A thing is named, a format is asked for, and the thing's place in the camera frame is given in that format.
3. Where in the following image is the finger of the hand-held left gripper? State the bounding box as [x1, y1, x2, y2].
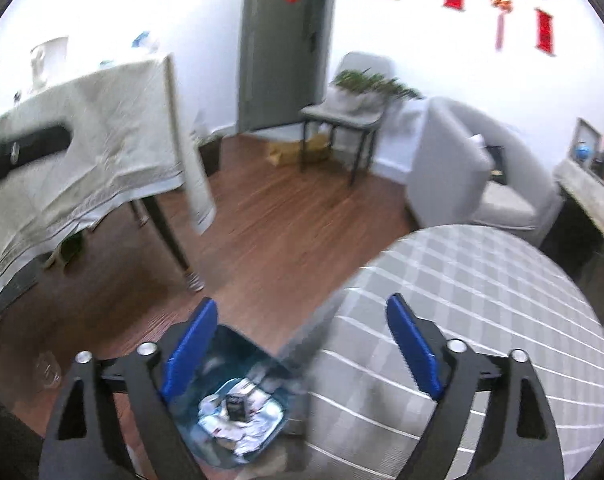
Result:
[0, 125, 73, 186]

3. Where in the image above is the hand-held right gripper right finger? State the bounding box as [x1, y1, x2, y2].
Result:
[386, 294, 565, 480]

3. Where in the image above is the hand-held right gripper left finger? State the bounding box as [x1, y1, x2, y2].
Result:
[39, 297, 219, 480]

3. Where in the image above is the teal trash bin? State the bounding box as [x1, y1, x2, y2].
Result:
[169, 324, 295, 469]

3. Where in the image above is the small black box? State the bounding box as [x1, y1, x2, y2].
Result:
[225, 392, 251, 421]

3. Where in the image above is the large paper ball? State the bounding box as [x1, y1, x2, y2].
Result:
[232, 425, 279, 457]

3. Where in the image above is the table with beige cloth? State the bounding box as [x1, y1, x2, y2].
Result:
[0, 52, 218, 307]

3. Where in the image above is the white kettle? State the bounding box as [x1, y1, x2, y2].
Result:
[30, 35, 70, 92]

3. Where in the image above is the round table with checked cloth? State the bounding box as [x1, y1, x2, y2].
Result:
[277, 224, 604, 480]

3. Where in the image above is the dark table leg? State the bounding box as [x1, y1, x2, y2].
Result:
[131, 194, 205, 292]

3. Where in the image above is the white and blue plastic bag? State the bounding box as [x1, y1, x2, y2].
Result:
[131, 30, 161, 54]

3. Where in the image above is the black floor bin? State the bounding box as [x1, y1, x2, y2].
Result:
[196, 132, 224, 176]

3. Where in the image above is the grey armchair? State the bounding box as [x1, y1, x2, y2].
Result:
[405, 95, 566, 247]

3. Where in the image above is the black bag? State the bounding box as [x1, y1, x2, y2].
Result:
[484, 144, 508, 186]

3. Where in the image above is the flat cardboard box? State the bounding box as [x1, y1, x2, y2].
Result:
[266, 132, 331, 166]

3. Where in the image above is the beige fringed counter cloth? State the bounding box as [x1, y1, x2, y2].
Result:
[554, 159, 604, 242]

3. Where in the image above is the grey dining chair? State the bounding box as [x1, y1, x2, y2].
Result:
[300, 51, 398, 187]

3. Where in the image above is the grey door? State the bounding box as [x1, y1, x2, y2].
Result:
[237, 0, 339, 134]

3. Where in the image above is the potted green plant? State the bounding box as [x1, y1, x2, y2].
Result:
[331, 69, 423, 111]

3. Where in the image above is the picture frame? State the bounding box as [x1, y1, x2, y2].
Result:
[574, 117, 603, 161]

